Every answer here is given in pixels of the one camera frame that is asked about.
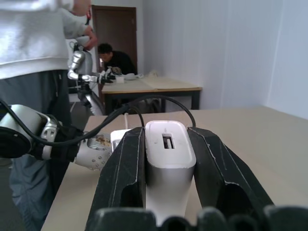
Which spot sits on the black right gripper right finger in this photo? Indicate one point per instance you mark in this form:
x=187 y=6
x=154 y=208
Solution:
x=216 y=163

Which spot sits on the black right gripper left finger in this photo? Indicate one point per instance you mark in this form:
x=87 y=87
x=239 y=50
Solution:
x=125 y=163

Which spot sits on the white charger block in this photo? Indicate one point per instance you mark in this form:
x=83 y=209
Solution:
x=169 y=168

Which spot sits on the standing person's hand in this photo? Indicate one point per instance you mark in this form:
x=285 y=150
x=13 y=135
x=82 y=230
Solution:
x=91 y=38

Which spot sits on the beige background table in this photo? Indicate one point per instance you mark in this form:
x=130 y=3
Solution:
x=154 y=85

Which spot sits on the small white box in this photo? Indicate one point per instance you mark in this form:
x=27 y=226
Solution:
x=119 y=79

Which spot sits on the white objects on background table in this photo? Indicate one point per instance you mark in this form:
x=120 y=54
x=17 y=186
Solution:
x=133 y=76

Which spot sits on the white crumpled object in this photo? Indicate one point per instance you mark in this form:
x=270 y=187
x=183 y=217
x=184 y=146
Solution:
x=152 y=73

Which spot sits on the seated person in black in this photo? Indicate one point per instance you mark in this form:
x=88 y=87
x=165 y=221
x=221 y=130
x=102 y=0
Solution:
x=120 y=60

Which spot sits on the silver background humanoid robot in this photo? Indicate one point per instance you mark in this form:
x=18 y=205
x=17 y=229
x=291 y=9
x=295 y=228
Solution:
x=81 y=65

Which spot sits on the dark brown door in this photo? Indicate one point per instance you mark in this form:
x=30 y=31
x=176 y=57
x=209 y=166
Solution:
x=115 y=26

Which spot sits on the person in white sweater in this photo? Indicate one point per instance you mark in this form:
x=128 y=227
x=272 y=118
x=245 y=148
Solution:
x=26 y=48

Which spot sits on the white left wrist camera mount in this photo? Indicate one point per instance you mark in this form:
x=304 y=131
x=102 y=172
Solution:
x=95 y=156

